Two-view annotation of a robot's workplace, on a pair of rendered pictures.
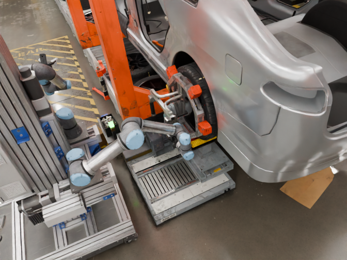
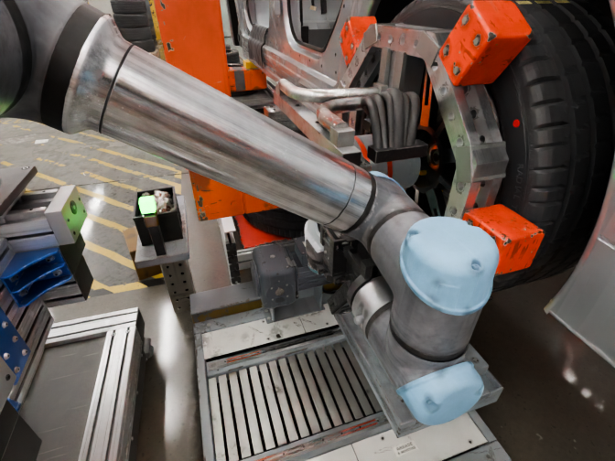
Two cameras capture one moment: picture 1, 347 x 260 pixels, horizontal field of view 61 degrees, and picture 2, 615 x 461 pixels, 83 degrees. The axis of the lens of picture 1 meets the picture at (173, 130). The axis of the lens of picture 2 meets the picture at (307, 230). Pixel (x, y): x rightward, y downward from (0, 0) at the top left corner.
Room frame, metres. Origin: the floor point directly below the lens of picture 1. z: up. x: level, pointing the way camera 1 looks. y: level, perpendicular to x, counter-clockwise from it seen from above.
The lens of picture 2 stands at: (1.21, 0.04, 1.17)
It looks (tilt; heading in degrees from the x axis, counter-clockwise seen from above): 34 degrees down; 3
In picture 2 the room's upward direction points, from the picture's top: straight up
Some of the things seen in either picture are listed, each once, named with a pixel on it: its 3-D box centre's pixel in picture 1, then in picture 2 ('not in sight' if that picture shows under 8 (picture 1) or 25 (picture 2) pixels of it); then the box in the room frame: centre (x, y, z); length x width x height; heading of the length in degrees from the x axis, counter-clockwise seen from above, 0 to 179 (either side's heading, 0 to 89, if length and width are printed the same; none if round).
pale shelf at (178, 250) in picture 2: (110, 128); (163, 227); (2.30, 0.64, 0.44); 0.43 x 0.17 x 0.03; 21
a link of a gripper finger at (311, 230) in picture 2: not in sight; (313, 229); (1.68, 0.05, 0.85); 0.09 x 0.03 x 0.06; 30
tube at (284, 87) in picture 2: (164, 87); (329, 73); (2.01, 0.03, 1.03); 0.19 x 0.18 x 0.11; 111
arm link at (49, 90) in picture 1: (50, 87); not in sight; (2.10, 0.96, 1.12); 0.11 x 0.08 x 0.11; 95
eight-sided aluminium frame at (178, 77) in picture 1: (185, 107); (392, 163); (1.96, -0.12, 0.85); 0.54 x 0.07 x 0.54; 21
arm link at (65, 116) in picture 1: (65, 117); not in sight; (1.85, 0.83, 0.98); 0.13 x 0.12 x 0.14; 95
